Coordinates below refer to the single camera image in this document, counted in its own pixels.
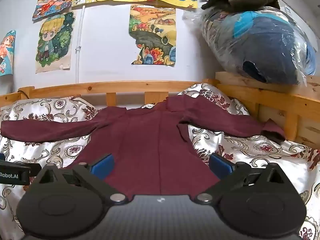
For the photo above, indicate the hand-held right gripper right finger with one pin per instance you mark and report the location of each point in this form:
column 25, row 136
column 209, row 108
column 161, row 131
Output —
column 221, row 166

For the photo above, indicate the white wall pipe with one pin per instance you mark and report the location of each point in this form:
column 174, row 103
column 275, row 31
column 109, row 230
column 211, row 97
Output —
column 80, row 30

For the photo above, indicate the floral satin blanket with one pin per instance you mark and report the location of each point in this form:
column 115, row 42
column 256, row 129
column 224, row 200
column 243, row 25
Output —
column 250, row 150

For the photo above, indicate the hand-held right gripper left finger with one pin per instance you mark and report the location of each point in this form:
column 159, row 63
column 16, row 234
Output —
column 102, row 166

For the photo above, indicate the orange-haired figure blue poster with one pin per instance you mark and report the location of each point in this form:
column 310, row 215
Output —
column 7, row 52

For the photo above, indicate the clear plastic bag of bedding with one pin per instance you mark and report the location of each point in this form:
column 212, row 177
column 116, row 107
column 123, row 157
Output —
column 262, row 45

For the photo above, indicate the wooden bed frame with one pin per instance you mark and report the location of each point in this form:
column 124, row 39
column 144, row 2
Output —
column 100, row 87

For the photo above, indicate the orange-haired girl drawing poster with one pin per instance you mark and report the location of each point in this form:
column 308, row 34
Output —
column 53, row 0

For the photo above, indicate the maroon long-sleeved top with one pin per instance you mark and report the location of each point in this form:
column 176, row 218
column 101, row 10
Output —
column 150, row 142

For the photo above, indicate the green cartoon figure poster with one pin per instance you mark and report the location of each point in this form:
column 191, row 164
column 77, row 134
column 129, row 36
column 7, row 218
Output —
column 53, row 42

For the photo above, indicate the torn landscape drawing poster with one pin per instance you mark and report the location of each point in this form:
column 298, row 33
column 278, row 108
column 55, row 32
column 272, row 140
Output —
column 152, row 35

